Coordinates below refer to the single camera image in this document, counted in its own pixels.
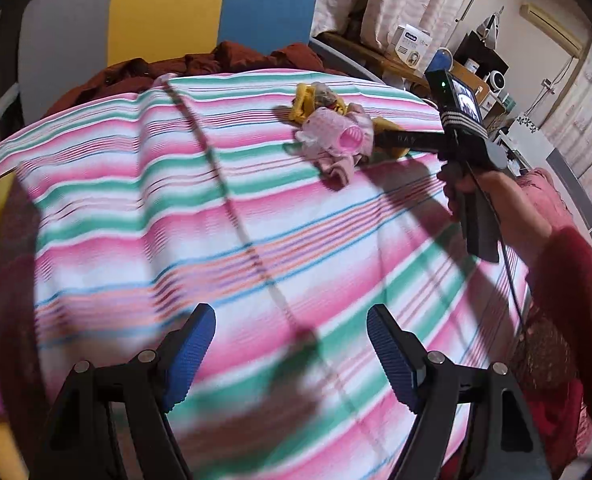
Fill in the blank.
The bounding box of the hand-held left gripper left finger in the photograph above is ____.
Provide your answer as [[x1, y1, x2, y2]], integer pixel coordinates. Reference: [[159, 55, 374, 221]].
[[41, 303, 217, 480]]

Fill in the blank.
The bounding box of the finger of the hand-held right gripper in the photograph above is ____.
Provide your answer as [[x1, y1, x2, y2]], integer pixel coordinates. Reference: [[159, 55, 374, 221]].
[[373, 129, 448, 154]]

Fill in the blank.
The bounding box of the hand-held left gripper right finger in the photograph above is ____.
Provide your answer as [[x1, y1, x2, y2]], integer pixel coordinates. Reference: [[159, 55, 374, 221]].
[[366, 304, 552, 480]]

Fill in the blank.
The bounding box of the person's right forearm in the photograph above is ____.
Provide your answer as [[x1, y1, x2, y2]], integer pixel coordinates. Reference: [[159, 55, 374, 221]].
[[523, 227, 592, 437]]

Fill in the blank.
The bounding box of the person's right hand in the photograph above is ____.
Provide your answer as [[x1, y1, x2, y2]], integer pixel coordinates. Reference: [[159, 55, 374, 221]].
[[436, 162, 553, 262]]

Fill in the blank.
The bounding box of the brown cardboard box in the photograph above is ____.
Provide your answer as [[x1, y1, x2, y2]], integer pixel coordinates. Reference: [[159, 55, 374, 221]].
[[448, 58, 495, 106]]

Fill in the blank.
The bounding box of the wooden side table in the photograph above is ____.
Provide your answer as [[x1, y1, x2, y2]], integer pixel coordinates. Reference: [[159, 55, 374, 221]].
[[316, 31, 430, 92]]

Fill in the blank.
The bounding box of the white blue carton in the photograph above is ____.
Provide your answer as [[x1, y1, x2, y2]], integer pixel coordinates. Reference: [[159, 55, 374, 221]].
[[392, 24, 431, 69]]

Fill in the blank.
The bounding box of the grey cloth item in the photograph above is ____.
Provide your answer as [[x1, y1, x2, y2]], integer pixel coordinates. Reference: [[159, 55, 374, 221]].
[[310, 81, 338, 107]]

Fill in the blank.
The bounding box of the yellow cloth item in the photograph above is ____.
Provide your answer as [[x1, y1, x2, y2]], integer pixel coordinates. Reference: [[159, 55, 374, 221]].
[[288, 81, 400, 134]]

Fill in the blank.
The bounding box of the black cabinet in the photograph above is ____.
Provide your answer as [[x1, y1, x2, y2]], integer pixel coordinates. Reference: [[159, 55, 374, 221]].
[[456, 30, 500, 64]]

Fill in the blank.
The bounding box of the pink green striped blanket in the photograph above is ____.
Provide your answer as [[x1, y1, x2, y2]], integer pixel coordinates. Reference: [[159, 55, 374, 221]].
[[0, 67, 533, 480]]

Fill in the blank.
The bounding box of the dark red cloth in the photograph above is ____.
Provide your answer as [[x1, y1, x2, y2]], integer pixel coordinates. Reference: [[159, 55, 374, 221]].
[[43, 40, 358, 119]]

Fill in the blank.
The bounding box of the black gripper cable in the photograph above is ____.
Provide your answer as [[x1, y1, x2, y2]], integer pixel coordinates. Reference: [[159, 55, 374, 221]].
[[452, 129, 531, 342]]

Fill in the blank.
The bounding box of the wall air conditioner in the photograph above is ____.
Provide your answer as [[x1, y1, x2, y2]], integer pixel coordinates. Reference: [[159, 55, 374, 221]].
[[520, 4, 585, 54]]

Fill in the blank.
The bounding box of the thin black cable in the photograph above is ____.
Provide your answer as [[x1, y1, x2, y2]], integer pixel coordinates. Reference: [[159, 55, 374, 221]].
[[160, 79, 393, 467]]

